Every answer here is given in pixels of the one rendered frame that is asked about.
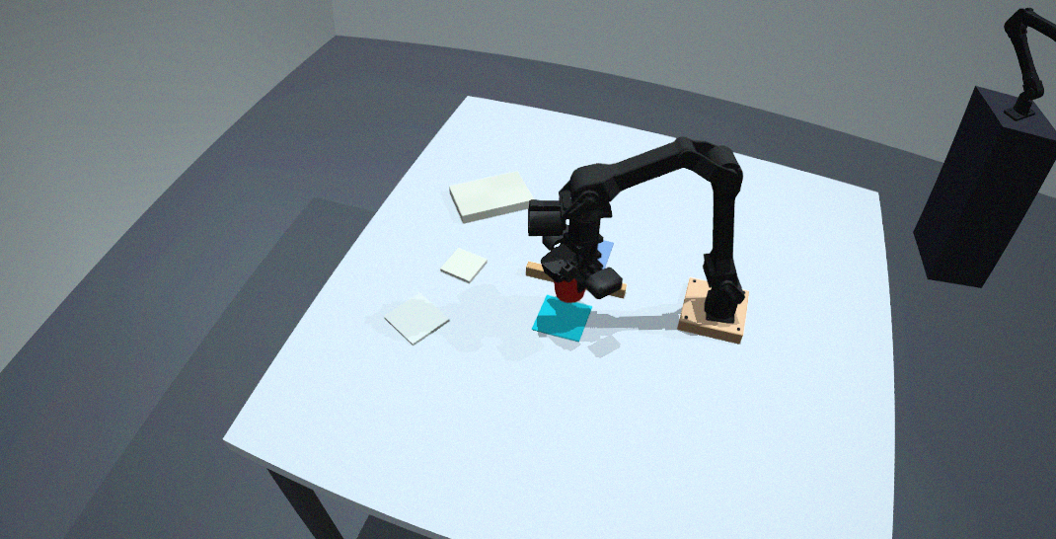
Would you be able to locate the light brown wooden plank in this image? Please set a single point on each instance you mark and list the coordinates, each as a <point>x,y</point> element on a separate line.
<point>536,270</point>

